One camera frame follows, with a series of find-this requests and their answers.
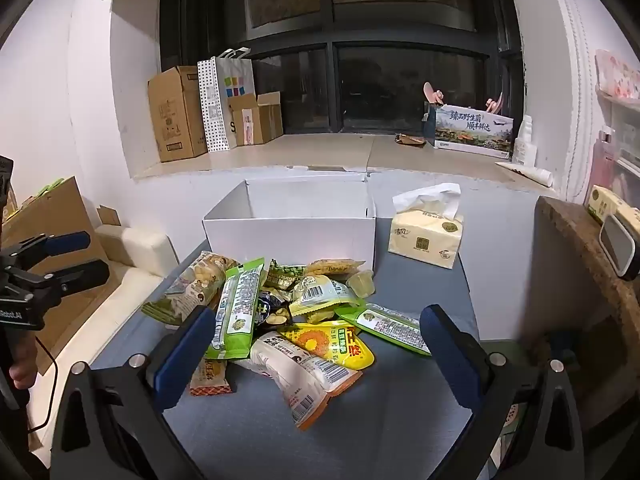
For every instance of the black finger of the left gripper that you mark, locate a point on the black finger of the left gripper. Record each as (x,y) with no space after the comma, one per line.
(80,277)

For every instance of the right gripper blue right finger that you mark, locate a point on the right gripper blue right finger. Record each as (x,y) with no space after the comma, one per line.
(459,357)

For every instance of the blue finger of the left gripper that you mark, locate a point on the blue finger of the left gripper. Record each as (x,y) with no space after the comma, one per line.
(64,244)

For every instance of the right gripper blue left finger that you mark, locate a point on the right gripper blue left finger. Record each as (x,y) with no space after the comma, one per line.
(177,355)

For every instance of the yellow sunflower snack bag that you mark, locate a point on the yellow sunflower snack bag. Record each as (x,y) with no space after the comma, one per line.
(336,341)

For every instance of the person's left hand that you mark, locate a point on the person's left hand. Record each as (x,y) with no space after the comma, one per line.
(24,369)

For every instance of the brown cardboard sheet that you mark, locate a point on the brown cardboard sheet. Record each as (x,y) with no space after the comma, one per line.
(61,211)

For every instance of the small orange snack packet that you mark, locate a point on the small orange snack packet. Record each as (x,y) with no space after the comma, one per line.
(209,379)

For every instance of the white foam block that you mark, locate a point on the white foam block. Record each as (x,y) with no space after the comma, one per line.
(149,251)

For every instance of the green long snack pack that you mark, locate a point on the green long snack pack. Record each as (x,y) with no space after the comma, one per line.
(236,311)

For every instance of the clear jelly cup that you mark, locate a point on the clear jelly cup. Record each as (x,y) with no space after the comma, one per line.
(362,284)

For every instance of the white orange snack bag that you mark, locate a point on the white orange snack bag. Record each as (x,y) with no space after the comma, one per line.
(307,382)

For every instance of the brown granite side counter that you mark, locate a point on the brown granite side counter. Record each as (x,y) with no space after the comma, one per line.
(574,223)

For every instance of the yellow tissue pack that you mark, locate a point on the yellow tissue pack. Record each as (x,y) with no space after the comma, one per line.
(426,226)

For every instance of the green pea snack packet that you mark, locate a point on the green pea snack packet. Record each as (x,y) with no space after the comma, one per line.
(283,277)

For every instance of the beige crispy snack packet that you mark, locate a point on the beige crispy snack packet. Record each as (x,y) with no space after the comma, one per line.
(333,267)

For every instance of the yellow green snack bag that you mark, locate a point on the yellow green snack bag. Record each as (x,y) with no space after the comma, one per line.
(318,292)

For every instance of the large brown cardboard box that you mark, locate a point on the large brown cardboard box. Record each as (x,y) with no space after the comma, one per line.
(176,115)

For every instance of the white cardboard box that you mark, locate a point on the white cardboard box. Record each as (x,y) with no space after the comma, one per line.
(295,220)

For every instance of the white rolled paper tube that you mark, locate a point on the white rolled paper tube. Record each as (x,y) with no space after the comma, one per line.
(538,175)

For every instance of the yellow box on counter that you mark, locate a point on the yellow box on counter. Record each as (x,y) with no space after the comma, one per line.
(602,202)

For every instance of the white spray bottle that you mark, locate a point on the white spray bottle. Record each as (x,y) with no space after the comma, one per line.
(524,151)

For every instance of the small open cardboard box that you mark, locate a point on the small open cardboard box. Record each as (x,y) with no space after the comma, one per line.
(257,119)

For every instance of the white dotted paper bag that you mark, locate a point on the white dotted paper bag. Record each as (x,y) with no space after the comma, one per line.
(221,78)

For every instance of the brown wrapper on sill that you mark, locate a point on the brown wrapper on sill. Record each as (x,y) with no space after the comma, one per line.
(413,141)

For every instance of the printed landscape gift box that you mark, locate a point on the printed landscape gift box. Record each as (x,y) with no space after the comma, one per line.
(463,129)

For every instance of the pink bottle on shelf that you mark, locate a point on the pink bottle on shelf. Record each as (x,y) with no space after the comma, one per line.
(602,162)

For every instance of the dark window frame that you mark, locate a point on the dark window frame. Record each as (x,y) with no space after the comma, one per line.
(358,65)

